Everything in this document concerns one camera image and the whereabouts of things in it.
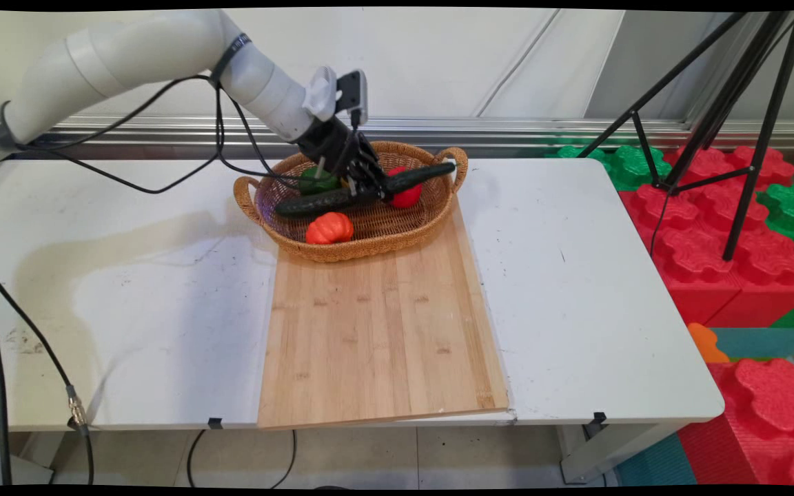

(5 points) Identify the black cable strap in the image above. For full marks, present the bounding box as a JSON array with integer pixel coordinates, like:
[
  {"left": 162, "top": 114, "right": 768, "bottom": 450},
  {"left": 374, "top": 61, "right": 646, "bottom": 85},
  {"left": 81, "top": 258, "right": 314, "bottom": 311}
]
[{"left": 209, "top": 33, "right": 252, "bottom": 87}]

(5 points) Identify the black cable under table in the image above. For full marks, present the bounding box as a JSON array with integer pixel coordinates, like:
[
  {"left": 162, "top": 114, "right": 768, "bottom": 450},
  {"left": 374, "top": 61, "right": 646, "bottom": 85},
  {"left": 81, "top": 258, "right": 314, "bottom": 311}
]
[{"left": 186, "top": 428, "right": 298, "bottom": 490}]

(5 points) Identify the dark green toy cucumber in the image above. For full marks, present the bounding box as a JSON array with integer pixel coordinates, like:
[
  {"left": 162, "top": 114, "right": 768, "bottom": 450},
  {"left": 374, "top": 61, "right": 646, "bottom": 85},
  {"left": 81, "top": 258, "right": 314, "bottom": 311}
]
[{"left": 274, "top": 162, "right": 456, "bottom": 220}]

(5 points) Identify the green toy bell pepper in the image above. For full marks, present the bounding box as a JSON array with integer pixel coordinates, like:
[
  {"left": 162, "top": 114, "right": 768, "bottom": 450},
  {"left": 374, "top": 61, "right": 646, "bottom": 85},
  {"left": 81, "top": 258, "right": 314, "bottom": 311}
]
[{"left": 298, "top": 165, "right": 343, "bottom": 196}]

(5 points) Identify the green foam block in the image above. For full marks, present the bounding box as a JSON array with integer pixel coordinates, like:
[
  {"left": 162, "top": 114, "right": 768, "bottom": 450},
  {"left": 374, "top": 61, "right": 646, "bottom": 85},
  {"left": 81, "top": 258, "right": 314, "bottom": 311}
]
[
  {"left": 545, "top": 141, "right": 674, "bottom": 193},
  {"left": 755, "top": 183, "right": 794, "bottom": 285}
]

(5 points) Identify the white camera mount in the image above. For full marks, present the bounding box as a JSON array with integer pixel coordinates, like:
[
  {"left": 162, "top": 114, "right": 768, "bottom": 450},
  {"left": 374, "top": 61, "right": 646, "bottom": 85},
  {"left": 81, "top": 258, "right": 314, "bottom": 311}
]
[{"left": 303, "top": 66, "right": 340, "bottom": 124}]

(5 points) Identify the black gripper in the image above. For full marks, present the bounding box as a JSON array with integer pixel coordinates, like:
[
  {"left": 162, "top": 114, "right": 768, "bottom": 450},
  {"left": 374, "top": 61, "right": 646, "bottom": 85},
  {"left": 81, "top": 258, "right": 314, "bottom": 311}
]
[{"left": 294, "top": 116, "right": 392, "bottom": 205}]

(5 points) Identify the aluminium wall rail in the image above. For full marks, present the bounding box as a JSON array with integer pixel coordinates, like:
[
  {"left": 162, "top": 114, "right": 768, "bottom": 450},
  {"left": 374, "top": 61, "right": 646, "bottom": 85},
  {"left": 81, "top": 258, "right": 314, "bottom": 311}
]
[{"left": 45, "top": 115, "right": 794, "bottom": 149}]

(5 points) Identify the orange toy pumpkin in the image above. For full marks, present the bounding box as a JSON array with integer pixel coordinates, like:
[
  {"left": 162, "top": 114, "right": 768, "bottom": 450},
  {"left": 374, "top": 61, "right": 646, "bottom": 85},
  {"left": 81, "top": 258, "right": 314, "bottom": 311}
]
[{"left": 305, "top": 211, "right": 354, "bottom": 246}]

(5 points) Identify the bamboo cutting board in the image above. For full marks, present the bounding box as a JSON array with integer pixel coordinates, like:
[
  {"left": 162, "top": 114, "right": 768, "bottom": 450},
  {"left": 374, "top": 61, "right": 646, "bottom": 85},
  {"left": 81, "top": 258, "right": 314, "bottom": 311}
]
[{"left": 257, "top": 205, "right": 511, "bottom": 431}]

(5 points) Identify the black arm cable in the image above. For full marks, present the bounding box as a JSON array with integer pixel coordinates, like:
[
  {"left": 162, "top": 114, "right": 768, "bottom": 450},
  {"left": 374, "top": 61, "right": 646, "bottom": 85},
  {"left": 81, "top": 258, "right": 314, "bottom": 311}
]
[{"left": 0, "top": 74, "right": 323, "bottom": 196}]

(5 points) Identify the black cable with metal connector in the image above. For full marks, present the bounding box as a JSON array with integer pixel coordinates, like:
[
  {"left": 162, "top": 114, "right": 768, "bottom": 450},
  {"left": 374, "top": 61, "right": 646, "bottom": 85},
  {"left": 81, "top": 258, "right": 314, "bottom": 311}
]
[{"left": 0, "top": 249, "right": 95, "bottom": 486}]

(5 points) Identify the red toy tomato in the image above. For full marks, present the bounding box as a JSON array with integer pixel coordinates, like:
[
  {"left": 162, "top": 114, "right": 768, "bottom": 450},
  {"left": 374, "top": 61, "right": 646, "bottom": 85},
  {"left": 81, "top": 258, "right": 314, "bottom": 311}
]
[{"left": 386, "top": 166, "right": 424, "bottom": 209}]

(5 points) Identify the black tripod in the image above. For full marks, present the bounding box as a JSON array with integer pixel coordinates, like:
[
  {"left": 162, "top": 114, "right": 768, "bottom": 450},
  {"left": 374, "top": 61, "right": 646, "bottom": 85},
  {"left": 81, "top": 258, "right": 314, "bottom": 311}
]
[{"left": 576, "top": 10, "right": 794, "bottom": 262}]

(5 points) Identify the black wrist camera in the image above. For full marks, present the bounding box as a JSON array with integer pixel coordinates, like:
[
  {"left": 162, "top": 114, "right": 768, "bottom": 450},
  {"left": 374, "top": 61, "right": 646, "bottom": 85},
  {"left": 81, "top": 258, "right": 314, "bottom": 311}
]
[{"left": 335, "top": 69, "right": 369, "bottom": 129}]

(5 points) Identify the teal foam mat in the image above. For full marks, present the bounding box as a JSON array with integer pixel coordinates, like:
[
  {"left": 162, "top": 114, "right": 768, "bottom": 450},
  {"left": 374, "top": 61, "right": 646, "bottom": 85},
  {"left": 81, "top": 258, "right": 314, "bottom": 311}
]
[
  {"left": 711, "top": 327, "right": 794, "bottom": 361},
  {"left": 614, "top": 431, "right": 698, "bottom": 487}
]

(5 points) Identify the white table leg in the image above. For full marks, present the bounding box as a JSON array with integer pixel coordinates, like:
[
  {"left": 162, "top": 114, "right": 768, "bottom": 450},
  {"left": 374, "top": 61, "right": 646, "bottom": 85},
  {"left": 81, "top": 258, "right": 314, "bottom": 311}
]
[{"left": 556, "top": 422, "right": 682, "bottom": 484}]

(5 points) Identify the orange foam piece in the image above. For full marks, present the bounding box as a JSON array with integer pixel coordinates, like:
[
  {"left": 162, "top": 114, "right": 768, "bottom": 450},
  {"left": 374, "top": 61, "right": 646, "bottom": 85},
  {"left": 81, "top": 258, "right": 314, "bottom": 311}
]
[{"left": 686, "top": 322, "right": 731, "bottom": 364}]

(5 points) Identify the woven wicker basket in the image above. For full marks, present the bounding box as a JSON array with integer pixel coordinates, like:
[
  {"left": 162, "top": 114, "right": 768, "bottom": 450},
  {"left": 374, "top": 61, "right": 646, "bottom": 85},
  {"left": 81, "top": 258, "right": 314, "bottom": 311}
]
[{"left": 233, "top": 141, "right": 469, "bottom": 264}]

